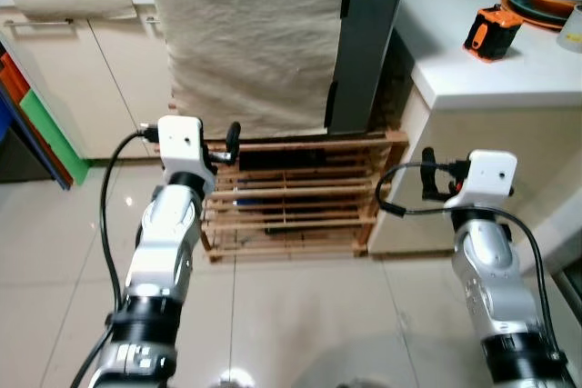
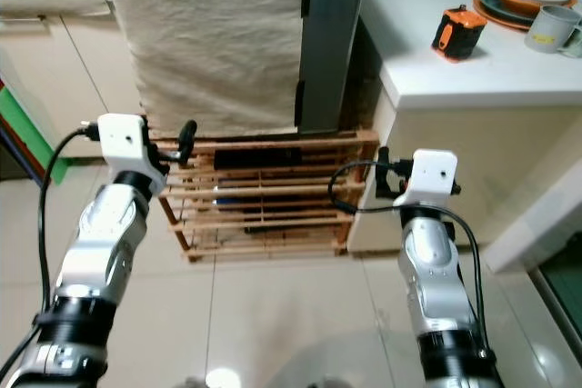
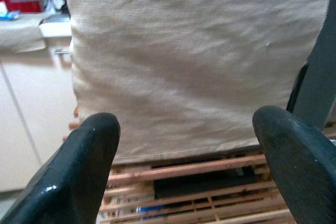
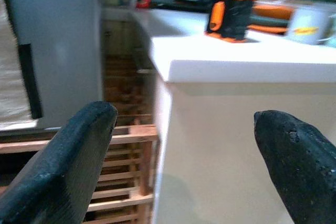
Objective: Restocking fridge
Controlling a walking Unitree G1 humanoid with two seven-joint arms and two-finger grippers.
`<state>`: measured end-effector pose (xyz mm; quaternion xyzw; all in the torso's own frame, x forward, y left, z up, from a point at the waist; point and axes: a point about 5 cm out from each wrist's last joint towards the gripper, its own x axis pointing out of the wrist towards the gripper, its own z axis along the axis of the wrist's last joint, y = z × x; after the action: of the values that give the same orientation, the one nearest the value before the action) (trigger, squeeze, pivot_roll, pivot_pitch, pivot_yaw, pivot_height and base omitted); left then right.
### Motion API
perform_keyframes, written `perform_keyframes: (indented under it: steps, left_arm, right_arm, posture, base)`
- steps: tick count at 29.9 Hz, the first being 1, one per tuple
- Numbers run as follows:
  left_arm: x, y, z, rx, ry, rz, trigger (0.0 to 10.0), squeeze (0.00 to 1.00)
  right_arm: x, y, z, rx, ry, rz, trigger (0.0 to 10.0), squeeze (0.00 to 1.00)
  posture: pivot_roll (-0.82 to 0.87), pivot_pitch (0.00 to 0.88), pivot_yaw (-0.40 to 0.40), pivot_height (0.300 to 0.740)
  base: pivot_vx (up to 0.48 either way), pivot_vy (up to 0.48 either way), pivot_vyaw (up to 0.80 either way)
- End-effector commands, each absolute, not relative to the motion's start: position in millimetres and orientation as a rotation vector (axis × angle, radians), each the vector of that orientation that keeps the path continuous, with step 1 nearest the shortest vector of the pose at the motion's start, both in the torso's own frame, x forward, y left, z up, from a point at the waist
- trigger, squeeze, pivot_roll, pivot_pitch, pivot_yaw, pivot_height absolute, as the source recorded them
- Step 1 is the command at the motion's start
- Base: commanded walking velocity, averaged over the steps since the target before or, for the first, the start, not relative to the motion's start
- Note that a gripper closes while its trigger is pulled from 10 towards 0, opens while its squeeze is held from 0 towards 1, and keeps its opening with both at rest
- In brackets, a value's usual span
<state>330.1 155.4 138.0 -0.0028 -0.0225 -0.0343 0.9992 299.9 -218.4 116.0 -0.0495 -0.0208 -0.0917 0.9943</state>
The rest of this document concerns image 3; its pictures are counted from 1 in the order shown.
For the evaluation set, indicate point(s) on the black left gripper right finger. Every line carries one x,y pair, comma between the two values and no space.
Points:
302,166

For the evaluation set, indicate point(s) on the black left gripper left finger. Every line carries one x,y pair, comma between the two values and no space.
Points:
73,171

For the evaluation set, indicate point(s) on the cream kitchen cabinet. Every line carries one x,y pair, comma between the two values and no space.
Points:
34,119

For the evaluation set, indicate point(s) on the blue printed package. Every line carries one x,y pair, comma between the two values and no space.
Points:
152,212

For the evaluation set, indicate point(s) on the wooden slatted rack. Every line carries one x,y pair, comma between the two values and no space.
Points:
210,208

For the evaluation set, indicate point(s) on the beige counter towel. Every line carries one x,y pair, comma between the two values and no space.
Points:
19,33

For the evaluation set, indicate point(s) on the beige woven cloth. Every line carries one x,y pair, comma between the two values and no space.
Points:
189,58

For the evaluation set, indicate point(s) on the blue packet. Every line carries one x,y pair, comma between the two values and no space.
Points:
10,15

